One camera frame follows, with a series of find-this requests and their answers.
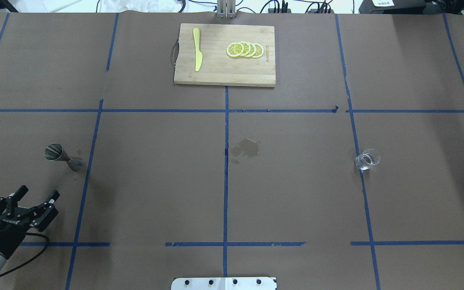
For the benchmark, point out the steel double jigger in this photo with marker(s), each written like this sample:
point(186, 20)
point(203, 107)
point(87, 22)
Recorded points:
point(56, 152)

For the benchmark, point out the clear glass cup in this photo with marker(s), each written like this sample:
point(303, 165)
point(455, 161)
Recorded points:
point(367, 159)

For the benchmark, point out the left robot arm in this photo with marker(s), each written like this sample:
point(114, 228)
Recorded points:
point(32, 232)

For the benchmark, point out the yellow plastic knife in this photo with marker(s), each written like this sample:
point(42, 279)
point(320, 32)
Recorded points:
point(197, 43)

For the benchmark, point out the bamboo cutting board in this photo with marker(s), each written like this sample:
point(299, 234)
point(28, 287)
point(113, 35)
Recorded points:
point(217, 67)

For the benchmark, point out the rear lemon slice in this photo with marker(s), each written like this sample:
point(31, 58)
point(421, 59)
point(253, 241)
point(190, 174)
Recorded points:
point(259, 50)

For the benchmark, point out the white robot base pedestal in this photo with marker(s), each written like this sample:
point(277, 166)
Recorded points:
point(225, 283)

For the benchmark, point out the aluminium frame post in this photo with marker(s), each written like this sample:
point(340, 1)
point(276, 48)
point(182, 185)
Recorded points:
point(226, 9)

